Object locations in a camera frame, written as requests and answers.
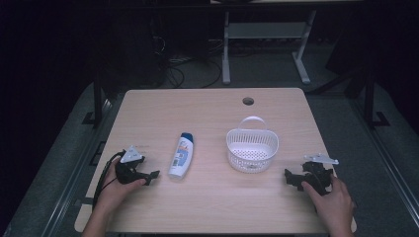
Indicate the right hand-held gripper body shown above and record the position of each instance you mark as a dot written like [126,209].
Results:
[318,176]

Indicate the white shampoo bottle blue cap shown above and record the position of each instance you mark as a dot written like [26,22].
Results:
[181,154]

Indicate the person's left hand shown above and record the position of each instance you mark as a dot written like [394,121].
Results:
[113,194]

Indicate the white metal desk frame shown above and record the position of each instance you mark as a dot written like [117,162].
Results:
[263,31]

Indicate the person's right hand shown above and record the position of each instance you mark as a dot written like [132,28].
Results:
[332,205]

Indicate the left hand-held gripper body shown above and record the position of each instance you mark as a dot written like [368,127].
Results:
[126,171]

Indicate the dark computer tower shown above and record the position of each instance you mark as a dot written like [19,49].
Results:
[141,49]

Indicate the white plastic basket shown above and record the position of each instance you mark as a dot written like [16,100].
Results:
[252,148]

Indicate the black metal stand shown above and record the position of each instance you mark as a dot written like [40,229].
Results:
[370,102]
[98,102]

